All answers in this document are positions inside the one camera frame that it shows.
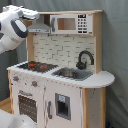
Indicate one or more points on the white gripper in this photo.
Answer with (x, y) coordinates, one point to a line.
(23, 12)

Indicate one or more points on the white toy microwave door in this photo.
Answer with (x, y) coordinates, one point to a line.
(71, 24)

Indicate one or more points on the toy oven door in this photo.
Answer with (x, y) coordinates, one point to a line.
(30, 103)

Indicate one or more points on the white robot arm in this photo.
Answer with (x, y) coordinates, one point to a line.
(14, 32)

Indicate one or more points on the wooden toy kitchen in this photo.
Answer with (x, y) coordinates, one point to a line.
(77, 51)

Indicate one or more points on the grey range hood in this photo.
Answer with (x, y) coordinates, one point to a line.
(42, 25)

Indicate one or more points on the black toy stovetop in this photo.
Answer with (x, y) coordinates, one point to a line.
(37, 66)

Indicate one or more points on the left oven knob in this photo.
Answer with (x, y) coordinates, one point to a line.
(16, 78)

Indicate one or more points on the oven knob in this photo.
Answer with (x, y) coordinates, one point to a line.
(34, 83)
(16, 78)

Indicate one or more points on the right oven knob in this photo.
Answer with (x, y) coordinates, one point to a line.
(34, 83)

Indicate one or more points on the grey toy sink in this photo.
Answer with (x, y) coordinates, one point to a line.
(73, 74)

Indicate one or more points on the grey ice dispenser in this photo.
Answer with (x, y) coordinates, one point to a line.
(62, 104)

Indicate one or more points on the grey fridge door handle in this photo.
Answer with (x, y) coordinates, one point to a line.
(49, 110)

